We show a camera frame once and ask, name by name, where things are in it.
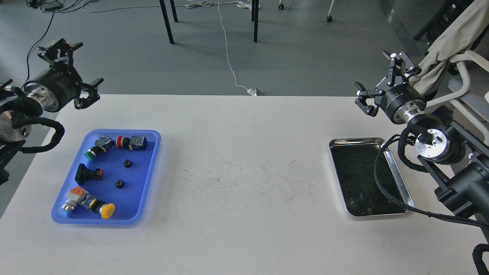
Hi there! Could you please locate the small black gear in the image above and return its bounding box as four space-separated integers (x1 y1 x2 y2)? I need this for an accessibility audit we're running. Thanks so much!
115 179 125 189
123 159 133 168

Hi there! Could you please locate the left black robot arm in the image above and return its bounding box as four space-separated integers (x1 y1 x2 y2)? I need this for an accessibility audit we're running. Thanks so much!
0 39 103 183

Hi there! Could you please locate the green push button switch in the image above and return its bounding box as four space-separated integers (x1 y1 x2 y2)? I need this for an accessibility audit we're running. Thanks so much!
83 135 115 161

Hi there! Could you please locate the beige cloth on chair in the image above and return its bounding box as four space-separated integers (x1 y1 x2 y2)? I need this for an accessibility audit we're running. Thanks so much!
409 0 489 96

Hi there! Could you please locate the black floor cable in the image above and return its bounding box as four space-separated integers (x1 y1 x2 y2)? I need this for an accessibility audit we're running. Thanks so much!
24 0 84 83

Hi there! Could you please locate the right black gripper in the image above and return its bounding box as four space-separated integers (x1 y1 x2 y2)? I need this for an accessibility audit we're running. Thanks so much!
355 51 427 125

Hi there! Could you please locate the yellow push button switch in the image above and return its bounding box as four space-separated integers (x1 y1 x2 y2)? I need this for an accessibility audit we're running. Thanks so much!
84 198 115 219

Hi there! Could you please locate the white chair frame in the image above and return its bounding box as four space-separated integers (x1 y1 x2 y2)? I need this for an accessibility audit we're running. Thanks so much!
427 50 488 132

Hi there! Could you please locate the red push button switch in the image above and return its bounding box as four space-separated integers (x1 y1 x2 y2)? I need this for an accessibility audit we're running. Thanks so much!
115 135 148 151

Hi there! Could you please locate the white floor cable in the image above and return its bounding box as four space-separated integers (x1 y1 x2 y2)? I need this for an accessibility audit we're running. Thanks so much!
186 0 261 95

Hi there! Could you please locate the silver metal tray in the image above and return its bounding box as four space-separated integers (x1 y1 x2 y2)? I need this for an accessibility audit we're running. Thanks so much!
329 137 414 219

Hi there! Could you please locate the silver orange push button switch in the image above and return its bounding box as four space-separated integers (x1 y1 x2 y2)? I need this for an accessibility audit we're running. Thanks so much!
61 186 90 213

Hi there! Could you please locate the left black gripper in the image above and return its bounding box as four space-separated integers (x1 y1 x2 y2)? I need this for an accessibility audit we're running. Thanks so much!
24 39 104 113

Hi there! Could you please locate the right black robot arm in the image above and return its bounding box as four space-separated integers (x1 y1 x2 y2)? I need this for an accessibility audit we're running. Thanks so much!
355 52 488 230

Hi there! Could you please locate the black table leg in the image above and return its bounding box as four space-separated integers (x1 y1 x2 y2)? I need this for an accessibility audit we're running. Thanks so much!
251 0 259 42
159 0 174 45

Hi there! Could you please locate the blue plastic tray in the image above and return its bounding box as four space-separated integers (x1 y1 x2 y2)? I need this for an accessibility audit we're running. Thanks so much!
51 129 161 226

